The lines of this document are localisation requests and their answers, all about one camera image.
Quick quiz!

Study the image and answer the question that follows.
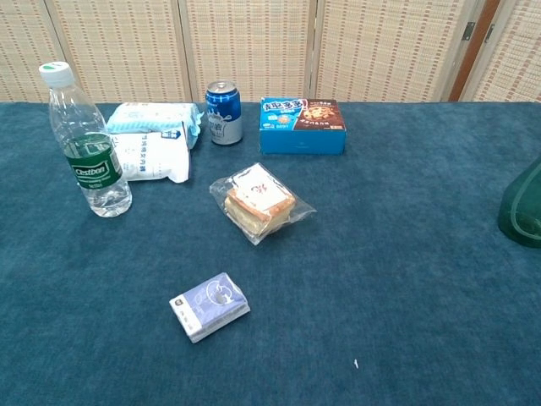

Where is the green spray bottle black trigger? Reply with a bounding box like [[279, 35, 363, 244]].
[[497, 155, 541, 250]]

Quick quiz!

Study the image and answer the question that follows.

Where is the clear water bottle green label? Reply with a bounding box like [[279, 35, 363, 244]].
[[38, 61, 134, 218]]

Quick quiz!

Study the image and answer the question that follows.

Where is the white snack bag blue print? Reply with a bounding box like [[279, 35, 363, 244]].
[[110, 122, 192, 184]]

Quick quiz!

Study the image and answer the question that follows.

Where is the light blue wet wipes pack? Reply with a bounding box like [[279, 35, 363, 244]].
[[105, 101, 205, 150]]

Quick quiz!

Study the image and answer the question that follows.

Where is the bread in clear plastic bag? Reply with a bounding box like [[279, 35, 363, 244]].
[[209, 162, 317, 246]]

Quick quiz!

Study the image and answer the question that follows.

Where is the brown wooden post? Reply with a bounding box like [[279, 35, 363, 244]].
[[448, 0, 502, 102]]

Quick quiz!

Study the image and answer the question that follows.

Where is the blue white milk can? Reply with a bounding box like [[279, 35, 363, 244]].
[[205, 80, 244, 146]]

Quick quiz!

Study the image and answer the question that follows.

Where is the woven bamboo folding screen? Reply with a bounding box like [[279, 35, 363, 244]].
[[0, 0, 541, 104]]

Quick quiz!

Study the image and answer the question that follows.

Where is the blue table cloth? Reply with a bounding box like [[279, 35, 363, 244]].
[[0, 101, 541, 406]]

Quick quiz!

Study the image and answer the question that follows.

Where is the blue brown cookie box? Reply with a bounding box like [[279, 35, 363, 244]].
[[259, 97, 348, 156]]

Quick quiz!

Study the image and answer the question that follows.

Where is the small white tissue pack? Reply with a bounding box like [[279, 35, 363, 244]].
[[168, 272, 251, 344]]

